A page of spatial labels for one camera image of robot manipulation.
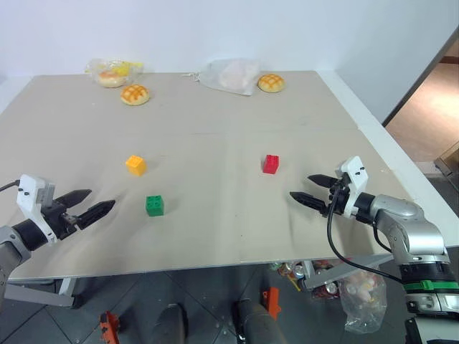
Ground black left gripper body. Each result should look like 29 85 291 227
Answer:
41 200 82 241

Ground yellow toy block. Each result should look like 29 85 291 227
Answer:
125 154 148 177

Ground clear bag with toys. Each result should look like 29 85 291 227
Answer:
338 267 389 335

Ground yellow packets in bag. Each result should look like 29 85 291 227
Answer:
106 59 145 75

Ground red drink can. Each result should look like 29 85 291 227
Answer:
311 282 341 299

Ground cardboard box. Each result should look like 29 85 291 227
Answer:
435 138 459 176

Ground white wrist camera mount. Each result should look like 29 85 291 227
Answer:
334 156 370 220
16 174 59 245

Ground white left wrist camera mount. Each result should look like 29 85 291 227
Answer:
16 174 59 245

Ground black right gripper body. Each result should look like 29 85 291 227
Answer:
322 176 354 218

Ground white drawstring cloth bag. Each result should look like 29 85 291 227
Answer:
182 58 262 97

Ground pale bun in bag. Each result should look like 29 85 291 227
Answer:
97 70 127 88

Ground orange clamp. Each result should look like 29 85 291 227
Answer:
261 286 281 321
99 310 121 344

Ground clear plastic bag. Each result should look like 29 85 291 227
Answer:
84 57 146 89

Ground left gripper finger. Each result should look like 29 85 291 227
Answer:
58 188 92 213
76 199 117 231

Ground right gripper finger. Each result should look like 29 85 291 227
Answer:
289 191 329 216
307 173 339 188

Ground red toy block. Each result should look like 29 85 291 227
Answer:
262 153 281 176

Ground green toy block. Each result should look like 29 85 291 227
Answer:
145 194 166 217

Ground golden crosshatched bun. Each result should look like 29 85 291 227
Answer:
120 84 151 106
257 73 288 94

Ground grey table frame leg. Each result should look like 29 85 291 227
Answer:
300 254 394 292
4 276 78 310

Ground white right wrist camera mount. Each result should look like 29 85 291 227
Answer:
334 156 370 220

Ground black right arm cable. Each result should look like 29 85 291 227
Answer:
326 193 405 283

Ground dark rounded shape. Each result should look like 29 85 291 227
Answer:
232 298 288 344
151 303 189 344

